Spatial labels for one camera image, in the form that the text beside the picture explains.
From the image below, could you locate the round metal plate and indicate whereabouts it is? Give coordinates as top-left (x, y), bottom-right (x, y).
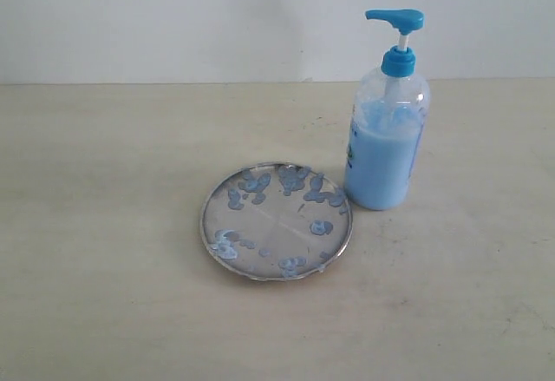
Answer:
top-left (199, 161), bottom-right (353, 281)

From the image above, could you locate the blue pump soap bottle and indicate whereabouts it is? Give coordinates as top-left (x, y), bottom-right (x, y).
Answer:
top-left (344, 9), bottom-right (430, 211)

